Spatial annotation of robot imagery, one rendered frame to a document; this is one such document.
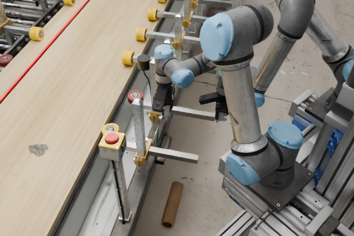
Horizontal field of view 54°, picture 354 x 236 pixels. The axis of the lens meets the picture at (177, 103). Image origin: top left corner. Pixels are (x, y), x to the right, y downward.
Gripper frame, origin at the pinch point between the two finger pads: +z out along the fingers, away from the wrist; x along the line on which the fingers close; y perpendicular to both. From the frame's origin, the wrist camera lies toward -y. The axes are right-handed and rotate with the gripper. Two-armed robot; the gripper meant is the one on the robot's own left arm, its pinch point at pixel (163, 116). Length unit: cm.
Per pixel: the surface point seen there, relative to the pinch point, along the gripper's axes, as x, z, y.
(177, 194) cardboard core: -4, 91, 17
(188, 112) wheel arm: -8.6, 12.1, 16.6
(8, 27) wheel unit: 111, 3, 52
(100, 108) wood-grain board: 33.3, 8.2, 4.7
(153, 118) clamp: 8.0, 13.1, 9.3
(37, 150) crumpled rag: 49, 6, -27
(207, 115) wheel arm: -18.0, 12.1, 17.0
